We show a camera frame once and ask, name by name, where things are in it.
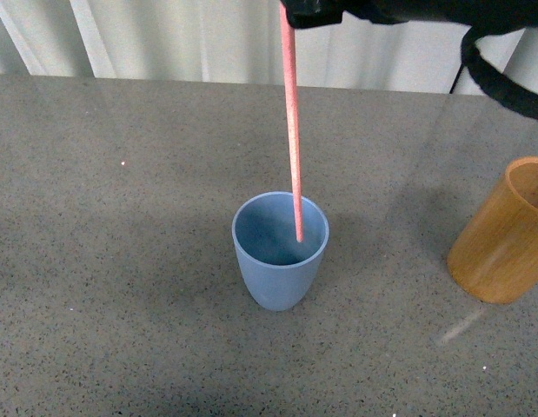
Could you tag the pink chopstick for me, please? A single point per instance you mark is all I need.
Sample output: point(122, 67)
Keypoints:
point(288, 43)

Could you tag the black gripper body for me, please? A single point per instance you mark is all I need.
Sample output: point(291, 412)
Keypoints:
point(488, 15)

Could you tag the brown wooden chopstick holder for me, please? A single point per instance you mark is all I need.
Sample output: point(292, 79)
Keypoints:
point(495, 257)

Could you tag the light blue plastic cup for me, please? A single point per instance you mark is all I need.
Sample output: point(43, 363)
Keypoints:
point(276, 268)

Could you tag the white pleated curtain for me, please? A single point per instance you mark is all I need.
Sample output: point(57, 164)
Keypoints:
point(224, 42)

